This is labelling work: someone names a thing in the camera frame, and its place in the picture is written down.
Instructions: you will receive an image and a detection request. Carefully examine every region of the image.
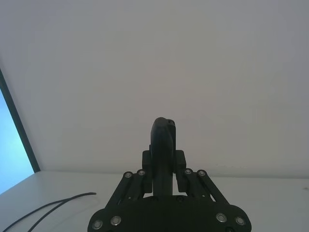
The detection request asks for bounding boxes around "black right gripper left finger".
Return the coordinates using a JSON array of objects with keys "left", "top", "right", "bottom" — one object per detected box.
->
[{"left": 105, "top": 116, "right": 173, "bottom": 211}]

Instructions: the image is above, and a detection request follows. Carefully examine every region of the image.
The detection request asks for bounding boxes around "thin black cable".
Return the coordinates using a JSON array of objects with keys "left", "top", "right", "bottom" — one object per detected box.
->
[
  {"left": 26, "top": 192, "right": 97, "bottom": 232},
  {"left": 0, "top": 192, "right": 97, "bottom": 232}
]

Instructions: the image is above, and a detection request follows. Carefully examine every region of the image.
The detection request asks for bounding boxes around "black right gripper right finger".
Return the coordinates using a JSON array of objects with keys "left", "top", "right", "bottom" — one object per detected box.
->
[{"left": 168, "top": 118, "right": 230, "bottom": 206}]

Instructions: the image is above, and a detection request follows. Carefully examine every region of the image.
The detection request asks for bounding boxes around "black-framed monitor with lit screen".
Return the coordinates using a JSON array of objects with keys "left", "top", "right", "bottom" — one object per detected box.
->
[{"left": 0, "top": 67, "right": 41, "bottom": 195}]

